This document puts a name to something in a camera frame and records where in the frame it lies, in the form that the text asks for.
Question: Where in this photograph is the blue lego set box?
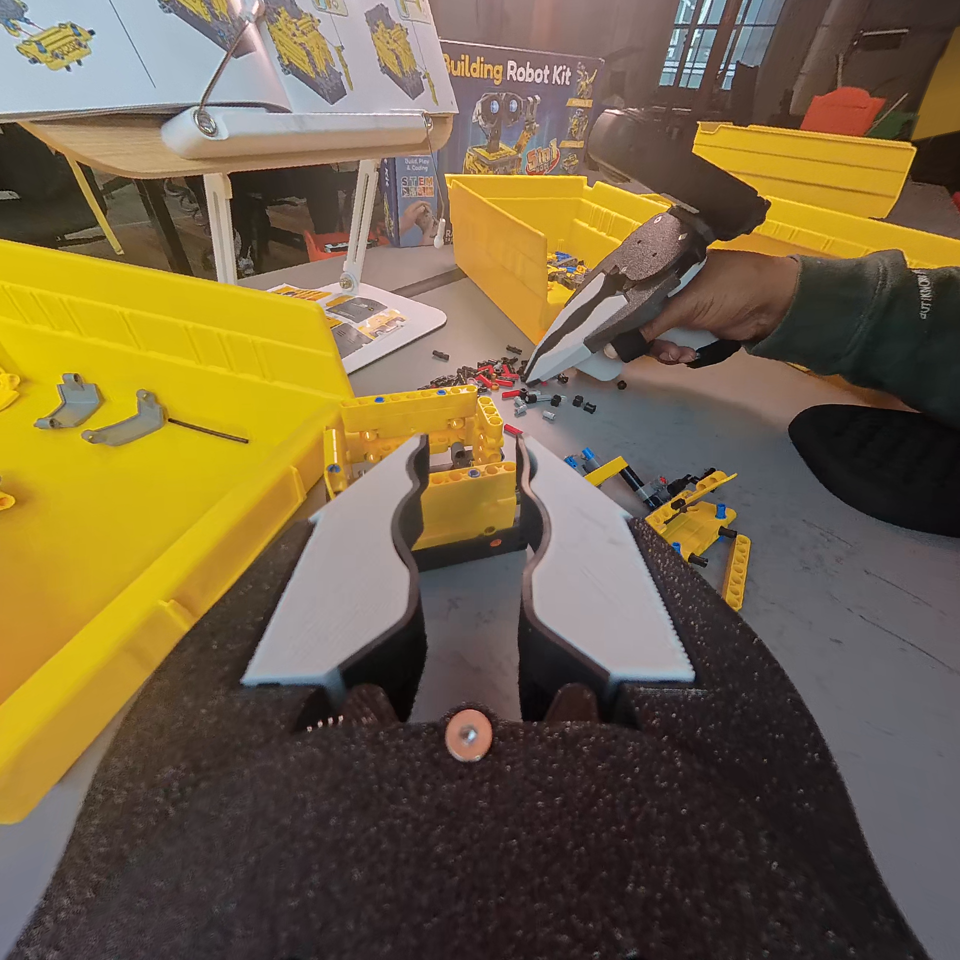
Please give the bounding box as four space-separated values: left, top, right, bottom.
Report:
382 39 607 249

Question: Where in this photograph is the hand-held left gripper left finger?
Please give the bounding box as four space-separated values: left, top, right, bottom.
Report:
240 432 430 689

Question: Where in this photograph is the person's right forearm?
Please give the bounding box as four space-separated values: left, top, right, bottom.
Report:
746 249 960 430

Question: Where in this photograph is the lego instruction booklet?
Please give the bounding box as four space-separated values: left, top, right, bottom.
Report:
0 0 460 121

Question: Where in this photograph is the grey angled lego piece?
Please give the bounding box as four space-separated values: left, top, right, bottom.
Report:
33 372 102 430
81 388 168 448

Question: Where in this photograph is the yellow plastic bin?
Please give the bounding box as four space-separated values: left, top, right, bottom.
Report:
0 238 355 826
691 121 918 220
447 174 960 406

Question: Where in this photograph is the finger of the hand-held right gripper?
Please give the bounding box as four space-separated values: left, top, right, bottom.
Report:
521 270 622 381
527 291 640 389

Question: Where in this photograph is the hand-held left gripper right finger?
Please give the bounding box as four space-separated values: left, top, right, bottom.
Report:
514 435 699 687

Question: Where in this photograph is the sticker sheet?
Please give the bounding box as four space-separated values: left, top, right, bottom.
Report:
268 283 410 357

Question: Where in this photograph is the lego axle and gear assembly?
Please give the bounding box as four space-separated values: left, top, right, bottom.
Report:
564 447 738 519

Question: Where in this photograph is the yellow lego panel with pins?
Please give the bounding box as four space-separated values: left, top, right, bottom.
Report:
645 501 740 567

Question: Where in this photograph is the pile of small lego pins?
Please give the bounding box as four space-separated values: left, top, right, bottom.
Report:
416 345 631 438

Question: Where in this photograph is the yellow lego beam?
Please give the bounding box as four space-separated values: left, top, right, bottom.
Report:
721 534 753 610

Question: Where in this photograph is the person's right hand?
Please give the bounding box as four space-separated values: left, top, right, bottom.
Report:
603 249 801 369

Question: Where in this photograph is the orange plastic object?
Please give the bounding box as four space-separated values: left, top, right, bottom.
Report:
799 86 888 138

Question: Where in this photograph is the heap of mixed lego parts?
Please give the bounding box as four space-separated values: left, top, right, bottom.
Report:
546 249 592 294

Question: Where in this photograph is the black lego axle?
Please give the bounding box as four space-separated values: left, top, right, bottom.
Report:
166 417 250 445

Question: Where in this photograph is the yellow lego robot body model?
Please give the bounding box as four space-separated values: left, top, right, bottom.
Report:
322 388 534 573

